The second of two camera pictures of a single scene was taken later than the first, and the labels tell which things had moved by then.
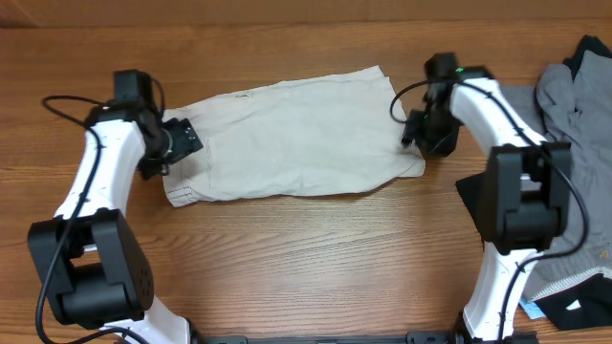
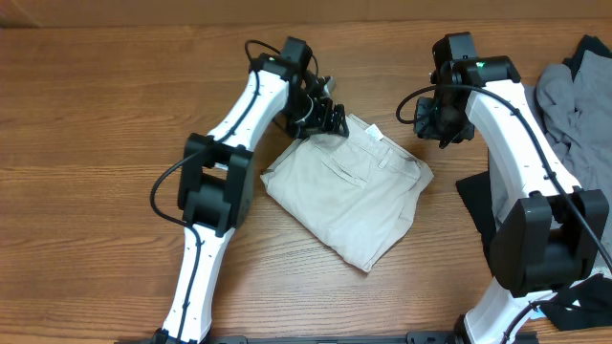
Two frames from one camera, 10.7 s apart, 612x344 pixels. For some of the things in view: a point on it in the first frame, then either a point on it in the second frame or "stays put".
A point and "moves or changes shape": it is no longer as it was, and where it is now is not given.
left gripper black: x=185 y=142 to x=320 y=121
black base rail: x=417 y=337 stays put
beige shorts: x=323 y=135 moves or changes shape
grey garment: x=572 y=104 stays put
